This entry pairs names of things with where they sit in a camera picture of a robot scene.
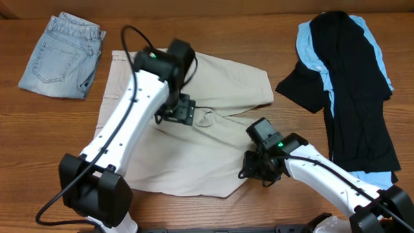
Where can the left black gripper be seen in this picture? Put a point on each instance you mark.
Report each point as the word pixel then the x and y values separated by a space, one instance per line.
pixel 182 110

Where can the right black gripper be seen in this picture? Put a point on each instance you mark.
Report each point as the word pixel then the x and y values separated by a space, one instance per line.
pixel 252 171

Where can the beige khaki shorts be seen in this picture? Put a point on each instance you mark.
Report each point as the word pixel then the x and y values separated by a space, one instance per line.
pixel 206 157

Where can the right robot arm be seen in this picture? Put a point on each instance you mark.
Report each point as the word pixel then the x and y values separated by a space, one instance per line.
pixel 367 208

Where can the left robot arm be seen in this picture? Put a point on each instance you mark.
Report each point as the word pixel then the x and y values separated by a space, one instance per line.
pixel 93 183

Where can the black garment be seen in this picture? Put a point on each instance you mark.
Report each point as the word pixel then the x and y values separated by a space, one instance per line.
pixel 358 138

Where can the folded light blue jeans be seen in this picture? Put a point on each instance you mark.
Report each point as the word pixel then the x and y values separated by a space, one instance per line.
pixel 64 61

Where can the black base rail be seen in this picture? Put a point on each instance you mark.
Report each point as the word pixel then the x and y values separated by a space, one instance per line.
pixel 295 228

